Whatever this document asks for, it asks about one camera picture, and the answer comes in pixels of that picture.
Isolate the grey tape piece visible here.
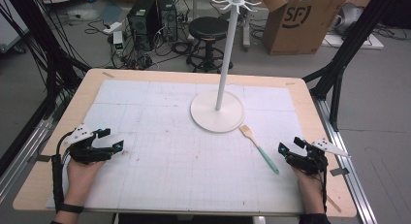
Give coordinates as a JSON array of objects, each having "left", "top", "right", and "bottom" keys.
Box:
[
  {"left": 26, "top": 153, "right": 53, "bottom": 164},
  {"left": 330, "top": 167, "right": 351, "bottom": 177}
]

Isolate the black round stool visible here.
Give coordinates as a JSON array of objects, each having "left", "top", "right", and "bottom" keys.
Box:
[{"left": 185, "top": 16, "right": 235, "bottom": 74}]

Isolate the person's right hand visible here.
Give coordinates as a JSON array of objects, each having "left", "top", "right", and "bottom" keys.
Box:
[{"left": 292, "top": 167, "right": 326, "bottom": 215}]

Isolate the large black computer tower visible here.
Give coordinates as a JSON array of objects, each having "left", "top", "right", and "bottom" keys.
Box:
[{"left": 126, "top": 0, "right": 162, "bottom": 52}]

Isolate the white flat board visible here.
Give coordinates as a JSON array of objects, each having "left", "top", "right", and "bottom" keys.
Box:
[{"left": 321, "top": 32, "right": 385, "bottom": 50}]

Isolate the small bench power supply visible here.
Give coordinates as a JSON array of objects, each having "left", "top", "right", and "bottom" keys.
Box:
[{"left": 111, "top": 30, "right": 126, "bottom": 57}]

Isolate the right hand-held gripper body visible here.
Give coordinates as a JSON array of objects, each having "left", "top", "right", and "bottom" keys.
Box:
[{"left": 285, "top": 138, "right": 352, "bottom": 176}]

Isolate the white power strip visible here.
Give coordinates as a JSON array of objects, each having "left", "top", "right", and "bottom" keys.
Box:
[{"left": 102, "top": 21, "right": 123, "bottom": 36}]

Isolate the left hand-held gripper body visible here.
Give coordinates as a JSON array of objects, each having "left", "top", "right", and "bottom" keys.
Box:
[{"left": 63, "top": 122, "right": 114, "bottom": 165}]

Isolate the aluminium rail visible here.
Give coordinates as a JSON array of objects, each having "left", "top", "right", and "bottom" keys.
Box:
[
  {"left": 0, "top": 115, "right": 55, "bottom": 204},
  {"left": 313, "top": 97, "right": 378, "bottom": 224}
]

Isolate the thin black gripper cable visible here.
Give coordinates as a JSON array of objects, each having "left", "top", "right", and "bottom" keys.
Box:
[{"left": 319, "top": 170, "right": 330, "bottom": 215}]

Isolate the white hook rack stand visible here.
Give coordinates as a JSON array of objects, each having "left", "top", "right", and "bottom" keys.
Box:
[{"left": 189, "top": 0, "right": 263, "bottom": 134}]

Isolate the black wristband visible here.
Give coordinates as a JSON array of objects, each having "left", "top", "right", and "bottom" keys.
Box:
[{"left": 57, "top": 202, "right": 85, "bottom": 214}]

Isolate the tangle of black floor cables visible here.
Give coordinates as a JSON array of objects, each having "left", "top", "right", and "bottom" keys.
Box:
[{"left": 84, "top": 18, "right": 195, "bottom": 71}]

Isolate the large cardboard box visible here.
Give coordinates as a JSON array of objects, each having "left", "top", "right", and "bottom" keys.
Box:
[{"left": 258, "top": 0, "right": 354, "bottom": 56}]

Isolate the person's left hand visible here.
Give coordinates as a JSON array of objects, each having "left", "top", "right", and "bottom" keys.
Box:
[{"left": 62, "top": 159, "right": 107, "bottom": 207}]

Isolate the brown tape strip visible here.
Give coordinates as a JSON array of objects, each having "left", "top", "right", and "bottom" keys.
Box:
[{"left": 326, "top": 194, "right": 343, "bottom": 214}]

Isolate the black sleeved gripper cable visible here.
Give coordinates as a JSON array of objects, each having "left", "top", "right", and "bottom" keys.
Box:
[{"left": 51, "top": 130, "right": 74, "bottom": 212}]

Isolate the grey rounded device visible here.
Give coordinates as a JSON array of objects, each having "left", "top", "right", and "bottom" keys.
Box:
[{"left": 332, "top": 2, "right": 365, "bottom": 37}]

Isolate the slim black computer tower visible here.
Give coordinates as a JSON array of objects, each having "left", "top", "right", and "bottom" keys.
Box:
[{"left": 156, "top": 0, "right": 179, "bottom": 43}]

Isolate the white stand post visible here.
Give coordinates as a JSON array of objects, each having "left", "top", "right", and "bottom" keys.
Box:
[{"left": 241, "top": 5, "right": 260, "bottom": 52}]

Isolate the black metal frame stand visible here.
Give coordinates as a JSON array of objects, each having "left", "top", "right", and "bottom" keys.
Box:
[
  {"left": 0, "top": 0, "right": 92, "bottom": 121},
  {"left": 302, "top": 0, "right": 402, "bottom": 132}
]

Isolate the wooden spatula with green handle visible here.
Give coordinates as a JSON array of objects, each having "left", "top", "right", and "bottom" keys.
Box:
[{"left": 238, "top": 124, "right": 280, "bottom": 176}]

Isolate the white grid mat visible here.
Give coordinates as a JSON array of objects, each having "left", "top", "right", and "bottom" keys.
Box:
[{"left": 45, "top": 79, "right": 307, "bottom": 216}]

